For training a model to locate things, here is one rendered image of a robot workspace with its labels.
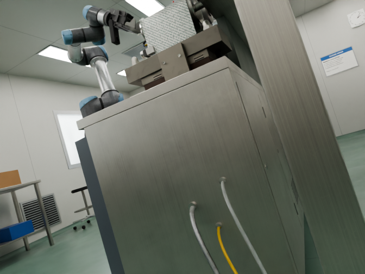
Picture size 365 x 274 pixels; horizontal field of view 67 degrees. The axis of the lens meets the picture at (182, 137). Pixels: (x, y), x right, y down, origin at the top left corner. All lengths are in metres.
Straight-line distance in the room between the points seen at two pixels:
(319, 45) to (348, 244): 6.56
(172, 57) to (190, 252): 0.69
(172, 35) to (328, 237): 1.08
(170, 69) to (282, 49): 0.69
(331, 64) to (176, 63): 5.92
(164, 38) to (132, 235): 0.85
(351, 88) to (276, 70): 6.43
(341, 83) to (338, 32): 1.05
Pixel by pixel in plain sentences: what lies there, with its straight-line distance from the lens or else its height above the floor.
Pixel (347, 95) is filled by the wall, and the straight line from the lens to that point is 6.77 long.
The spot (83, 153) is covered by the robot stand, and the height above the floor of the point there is 0.82.
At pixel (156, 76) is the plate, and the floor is 0.95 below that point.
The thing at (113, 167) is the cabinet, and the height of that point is 0.67.
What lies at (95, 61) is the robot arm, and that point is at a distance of 1.95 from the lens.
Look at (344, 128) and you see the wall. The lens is 6.75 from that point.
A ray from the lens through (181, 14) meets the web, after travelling 1.31.
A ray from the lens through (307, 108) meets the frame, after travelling 0.36.
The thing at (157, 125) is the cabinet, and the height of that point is 0.76.
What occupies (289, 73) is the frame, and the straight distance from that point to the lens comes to 0.37.
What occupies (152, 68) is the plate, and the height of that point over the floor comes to 0.98.
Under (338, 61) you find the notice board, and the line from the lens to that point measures 6.82.
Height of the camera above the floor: 0.64
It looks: 4 degrees up
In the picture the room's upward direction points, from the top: 17 degrees counter-clockwise
